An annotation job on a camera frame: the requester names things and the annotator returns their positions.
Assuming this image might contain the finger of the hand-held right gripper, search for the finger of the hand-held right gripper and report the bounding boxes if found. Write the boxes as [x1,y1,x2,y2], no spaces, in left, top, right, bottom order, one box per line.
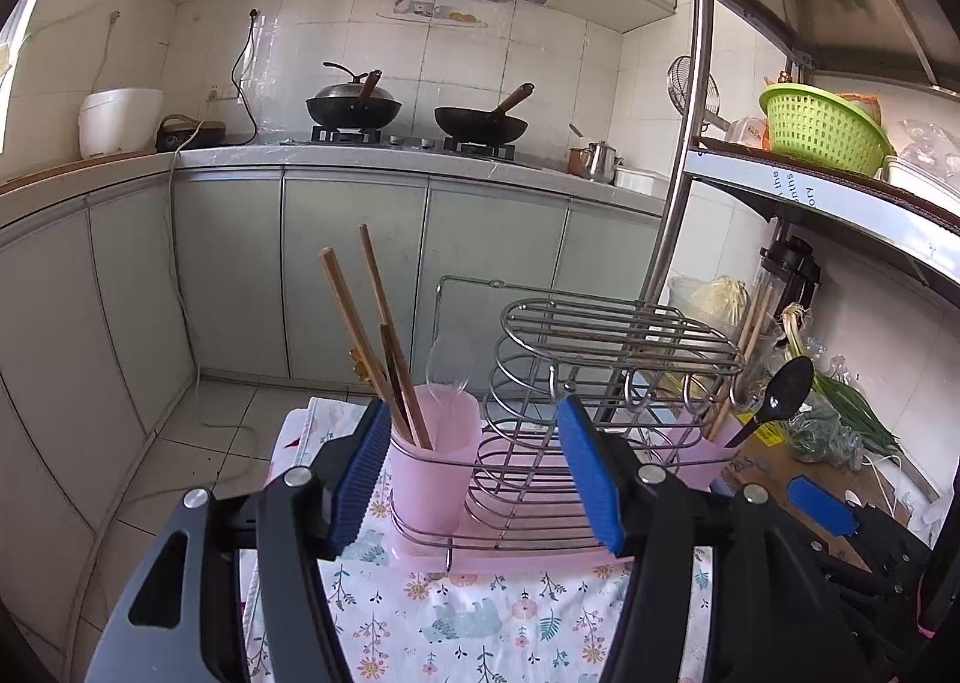
[787,474,931,573]

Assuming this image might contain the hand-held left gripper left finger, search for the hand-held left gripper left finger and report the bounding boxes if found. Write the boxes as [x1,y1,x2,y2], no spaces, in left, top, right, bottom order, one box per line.
[84,396,392,683]

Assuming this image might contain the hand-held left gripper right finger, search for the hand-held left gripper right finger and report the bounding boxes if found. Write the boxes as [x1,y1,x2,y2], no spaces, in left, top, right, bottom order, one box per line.
[556,394,875,683]

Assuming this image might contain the pink utensil cup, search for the pink utensil cup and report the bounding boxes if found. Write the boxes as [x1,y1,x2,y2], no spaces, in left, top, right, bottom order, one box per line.
[385,383,482,541]
[660,420,742,493]

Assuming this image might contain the black spoon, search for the black spoon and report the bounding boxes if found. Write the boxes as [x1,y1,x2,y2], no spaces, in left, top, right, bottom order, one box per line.
[724,355,816,449]

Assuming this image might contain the dark wooden chopstick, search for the dark wooden chopstick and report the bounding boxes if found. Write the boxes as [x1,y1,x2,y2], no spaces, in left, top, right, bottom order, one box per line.
[379,323,413,440]

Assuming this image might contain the metal wire dish rack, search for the metal wire dish rack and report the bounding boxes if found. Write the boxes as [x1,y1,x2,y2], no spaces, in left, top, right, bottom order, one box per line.
[388,276,747,571]

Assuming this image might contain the clear plastic spoon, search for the clear plastic spoon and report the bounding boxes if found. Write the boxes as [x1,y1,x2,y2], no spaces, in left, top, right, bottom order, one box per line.
[425,330,475,429]

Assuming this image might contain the light wooden chopstick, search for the light wooden chopstick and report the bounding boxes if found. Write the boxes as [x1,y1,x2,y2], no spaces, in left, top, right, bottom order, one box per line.
[705,282,767,443]
[716,285,775,429]
[358,224,421,444]
[319,246,434,450]

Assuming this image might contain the flat cardboard box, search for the flat cardboard box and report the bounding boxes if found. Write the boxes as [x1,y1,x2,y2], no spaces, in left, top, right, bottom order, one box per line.
[712,413,912,541]

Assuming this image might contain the clear plastic vegetable bag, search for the clear plastic vegetable bag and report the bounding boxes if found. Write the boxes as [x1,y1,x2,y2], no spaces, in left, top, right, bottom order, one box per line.
[784,402,867,467]

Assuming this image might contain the green onions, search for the green onions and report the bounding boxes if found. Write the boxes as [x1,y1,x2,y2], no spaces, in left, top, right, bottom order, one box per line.
[780,304,905,459]

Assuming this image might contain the pink drip tray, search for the pink drip tray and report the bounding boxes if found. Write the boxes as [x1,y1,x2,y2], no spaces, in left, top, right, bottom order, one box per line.
[384,428,721,575]

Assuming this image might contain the floral printed cloth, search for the floral printed cloth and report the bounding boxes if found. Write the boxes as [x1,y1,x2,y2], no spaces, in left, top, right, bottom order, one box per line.
[240,394,713,683]

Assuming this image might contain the grey lower kitchen cabinets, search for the grey lower kitchen cabinets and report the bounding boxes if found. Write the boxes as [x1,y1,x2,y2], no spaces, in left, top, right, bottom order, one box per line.
[0,143,668,654]

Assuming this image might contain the black blender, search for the black blender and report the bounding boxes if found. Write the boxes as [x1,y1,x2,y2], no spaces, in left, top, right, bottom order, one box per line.
[759,235,824,313]

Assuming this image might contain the white dish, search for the white dish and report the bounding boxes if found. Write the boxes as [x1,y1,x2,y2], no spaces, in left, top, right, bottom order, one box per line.
[613,166,670,195]

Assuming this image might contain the steel kettle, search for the steel kettle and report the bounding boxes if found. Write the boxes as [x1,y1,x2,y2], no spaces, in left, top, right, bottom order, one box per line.
[583,140,625,183]

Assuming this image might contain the copper pot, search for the copper pot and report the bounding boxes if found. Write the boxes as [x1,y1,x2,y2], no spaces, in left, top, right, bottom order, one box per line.
[566,124,593,176]

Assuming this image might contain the white plastic container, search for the white plastic container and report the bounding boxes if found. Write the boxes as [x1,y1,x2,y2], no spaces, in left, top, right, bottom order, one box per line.
[883,154,960,204]

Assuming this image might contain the gas stove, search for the gas stove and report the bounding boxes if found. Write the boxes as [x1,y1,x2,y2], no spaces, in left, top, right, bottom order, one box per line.
[281,124,541,160]

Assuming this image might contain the green plastic basket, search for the green plastic basket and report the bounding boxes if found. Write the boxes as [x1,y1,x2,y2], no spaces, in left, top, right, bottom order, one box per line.
[759,82,897,178]

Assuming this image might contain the black wok with lid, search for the black wok with lid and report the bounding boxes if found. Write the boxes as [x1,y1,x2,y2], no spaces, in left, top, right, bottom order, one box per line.
[304,61,404,130]

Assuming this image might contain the white plastic bag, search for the white plastic bag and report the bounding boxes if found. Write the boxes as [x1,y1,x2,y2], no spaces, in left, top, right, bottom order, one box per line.
[724,115,770,148]

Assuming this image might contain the clear plastic bags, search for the clear plastic bags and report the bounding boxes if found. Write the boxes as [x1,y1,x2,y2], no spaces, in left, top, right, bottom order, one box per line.
[896,119,960,174]

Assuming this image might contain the black electric pot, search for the black electric pot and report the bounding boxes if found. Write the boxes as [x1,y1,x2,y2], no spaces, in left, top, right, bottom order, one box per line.
[155,115,228,152]

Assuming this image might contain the orange bag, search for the orange bag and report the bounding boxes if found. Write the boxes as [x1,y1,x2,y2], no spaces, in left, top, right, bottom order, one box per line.
[836,92,884,125]

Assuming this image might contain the metal shelf unit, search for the metal shelf unit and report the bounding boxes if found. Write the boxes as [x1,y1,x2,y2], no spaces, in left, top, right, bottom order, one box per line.
[641,0,960,354]

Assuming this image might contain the white rice cooker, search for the white rice cooker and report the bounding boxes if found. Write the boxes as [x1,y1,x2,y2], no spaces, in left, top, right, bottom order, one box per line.
[79,88,164,160]

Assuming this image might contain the window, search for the window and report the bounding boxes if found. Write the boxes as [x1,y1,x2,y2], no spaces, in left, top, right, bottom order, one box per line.
[0,0,57,160]

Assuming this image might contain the wire skimmer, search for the wire skimmer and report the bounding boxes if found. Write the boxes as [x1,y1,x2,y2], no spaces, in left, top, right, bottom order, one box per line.
[666,55,732,130]

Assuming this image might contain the black power cable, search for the black power cable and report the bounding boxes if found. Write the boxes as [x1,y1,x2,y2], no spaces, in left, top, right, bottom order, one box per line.
[229,8,265,146]

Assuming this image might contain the glass wall shelf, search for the glass wall shelf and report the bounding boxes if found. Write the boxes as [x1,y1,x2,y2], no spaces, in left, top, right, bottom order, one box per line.
[375,0,490,31]

